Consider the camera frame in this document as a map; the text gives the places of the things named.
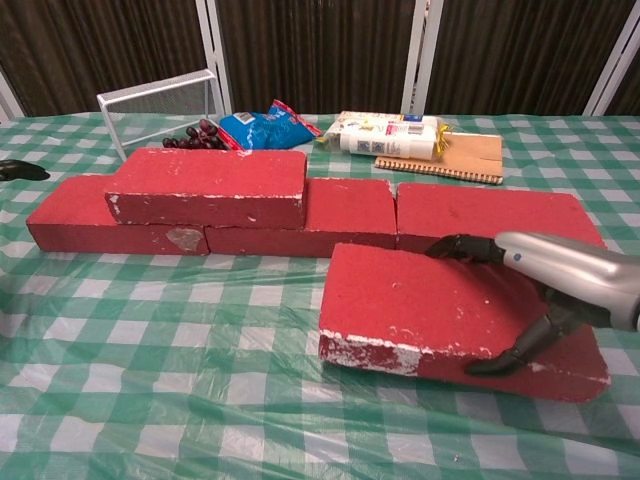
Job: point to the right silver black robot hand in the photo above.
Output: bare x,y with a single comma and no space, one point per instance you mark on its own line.
565,270

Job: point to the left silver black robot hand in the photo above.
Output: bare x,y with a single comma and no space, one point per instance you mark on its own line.
20,171

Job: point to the red brick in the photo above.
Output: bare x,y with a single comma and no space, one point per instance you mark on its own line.
210,180
350,210
65,210
475,210
410,305

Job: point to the brown spiral notebook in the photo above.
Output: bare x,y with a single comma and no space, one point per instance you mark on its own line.
470,155

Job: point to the dark red grape bunch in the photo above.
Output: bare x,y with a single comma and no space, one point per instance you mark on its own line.
200,135

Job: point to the white plastic food package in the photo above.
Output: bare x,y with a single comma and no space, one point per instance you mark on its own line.
390,137

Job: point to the blue snack bag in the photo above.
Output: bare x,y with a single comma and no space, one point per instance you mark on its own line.
260,131

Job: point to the green checkered tablecloth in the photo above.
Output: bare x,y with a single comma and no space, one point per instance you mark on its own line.
200,375

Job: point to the dark folding screen white frame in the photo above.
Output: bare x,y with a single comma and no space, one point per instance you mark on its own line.
325,50

